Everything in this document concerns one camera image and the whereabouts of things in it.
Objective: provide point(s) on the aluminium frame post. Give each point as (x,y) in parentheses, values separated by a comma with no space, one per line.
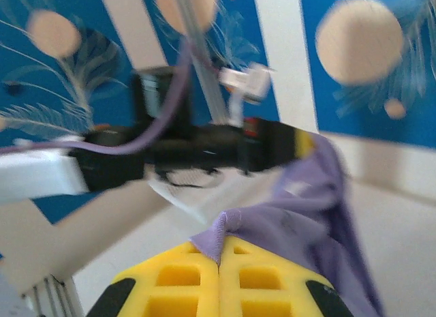
(204,75)

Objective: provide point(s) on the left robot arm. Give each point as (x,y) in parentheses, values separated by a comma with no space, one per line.
(34,175)

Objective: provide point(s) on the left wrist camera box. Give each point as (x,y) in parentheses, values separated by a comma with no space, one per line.
(245,80)

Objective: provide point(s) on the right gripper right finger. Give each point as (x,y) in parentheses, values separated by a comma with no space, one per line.
(265,289)

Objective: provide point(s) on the purple t-shirt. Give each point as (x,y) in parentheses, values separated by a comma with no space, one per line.
(306,221)

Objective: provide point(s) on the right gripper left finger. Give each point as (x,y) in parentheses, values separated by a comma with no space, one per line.
(177,289)

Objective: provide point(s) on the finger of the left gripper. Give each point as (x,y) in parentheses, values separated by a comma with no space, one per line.
(304,145)

